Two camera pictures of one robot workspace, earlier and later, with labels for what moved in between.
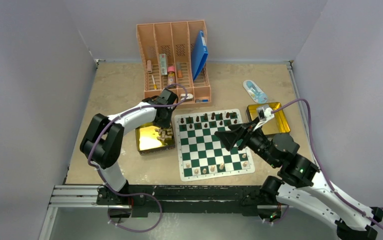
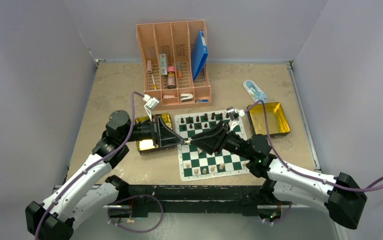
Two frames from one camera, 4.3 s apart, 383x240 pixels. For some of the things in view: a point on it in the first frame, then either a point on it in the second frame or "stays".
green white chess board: (203, 154) stays
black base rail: (142, 199) stays
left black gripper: (164, 124) to (162, 135)
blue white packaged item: (256, 94) stays
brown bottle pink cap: (171, 76) stays
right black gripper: (243, 131) to (213, 140)
